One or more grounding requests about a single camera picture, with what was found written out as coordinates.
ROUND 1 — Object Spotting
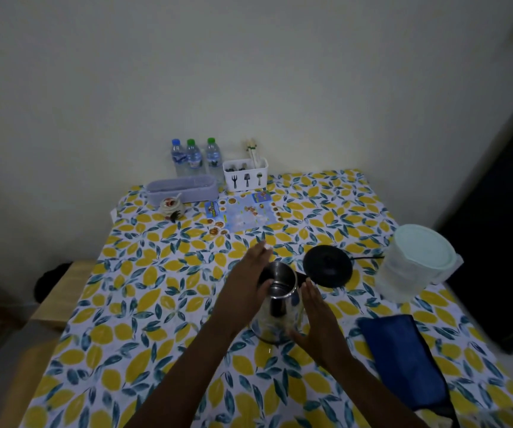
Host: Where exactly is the person's left hand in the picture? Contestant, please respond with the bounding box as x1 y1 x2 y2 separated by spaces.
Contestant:
211 240 275 335

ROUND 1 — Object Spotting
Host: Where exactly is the person's right hand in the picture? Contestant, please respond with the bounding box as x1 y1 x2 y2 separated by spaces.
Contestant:
288 278 351 369

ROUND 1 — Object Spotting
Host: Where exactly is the steel electric kettle black handle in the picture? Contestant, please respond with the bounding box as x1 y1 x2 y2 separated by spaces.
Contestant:
249 261 307 346

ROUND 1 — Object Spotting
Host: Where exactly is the blue cloth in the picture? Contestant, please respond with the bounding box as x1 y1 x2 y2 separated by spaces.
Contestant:
356 314 460 428

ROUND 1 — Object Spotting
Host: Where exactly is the clear pitcher pale green lid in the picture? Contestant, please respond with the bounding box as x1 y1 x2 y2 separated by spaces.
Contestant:
374 224 464 304

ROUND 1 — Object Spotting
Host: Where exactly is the person's right forearm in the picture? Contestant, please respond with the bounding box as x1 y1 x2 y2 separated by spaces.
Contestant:
327 351 429 428

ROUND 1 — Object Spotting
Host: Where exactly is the person's left forearm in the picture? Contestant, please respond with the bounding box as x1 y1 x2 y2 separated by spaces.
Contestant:
124 320 248 428

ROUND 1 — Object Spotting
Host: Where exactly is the black round kettle base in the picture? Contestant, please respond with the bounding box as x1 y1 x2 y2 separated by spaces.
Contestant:
302 244 354 289

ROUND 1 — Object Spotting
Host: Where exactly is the green cap water bottle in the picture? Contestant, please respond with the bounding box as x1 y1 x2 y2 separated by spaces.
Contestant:
186 139 205 176
205 137 225 185

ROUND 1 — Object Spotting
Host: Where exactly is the blue cap water bottle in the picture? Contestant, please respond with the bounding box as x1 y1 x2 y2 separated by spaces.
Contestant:
170 138 189 177

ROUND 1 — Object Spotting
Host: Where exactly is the lemon print covered table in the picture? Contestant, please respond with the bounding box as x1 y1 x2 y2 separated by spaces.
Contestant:
18 169 513 428

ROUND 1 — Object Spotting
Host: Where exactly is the small white patterned jar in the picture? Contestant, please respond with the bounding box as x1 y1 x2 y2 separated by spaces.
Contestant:
160 193 185 219

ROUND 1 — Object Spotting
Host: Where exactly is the white cutlery caddy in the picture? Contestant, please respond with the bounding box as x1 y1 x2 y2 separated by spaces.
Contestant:
222 158 269 193

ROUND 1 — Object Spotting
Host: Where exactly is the lilac oblong container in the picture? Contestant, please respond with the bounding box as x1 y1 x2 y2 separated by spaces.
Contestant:
145 175 220 207

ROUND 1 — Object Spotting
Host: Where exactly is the bundle of pale chopsticks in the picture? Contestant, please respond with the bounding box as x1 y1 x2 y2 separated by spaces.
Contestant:
245 139 262 169

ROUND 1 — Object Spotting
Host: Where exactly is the light wooden bench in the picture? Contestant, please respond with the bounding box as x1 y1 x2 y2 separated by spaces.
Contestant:
0 338 59 428
29 261 98 331

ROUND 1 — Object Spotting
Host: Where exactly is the black rounded object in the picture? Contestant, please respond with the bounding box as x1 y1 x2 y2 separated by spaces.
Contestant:
33 262 73 304

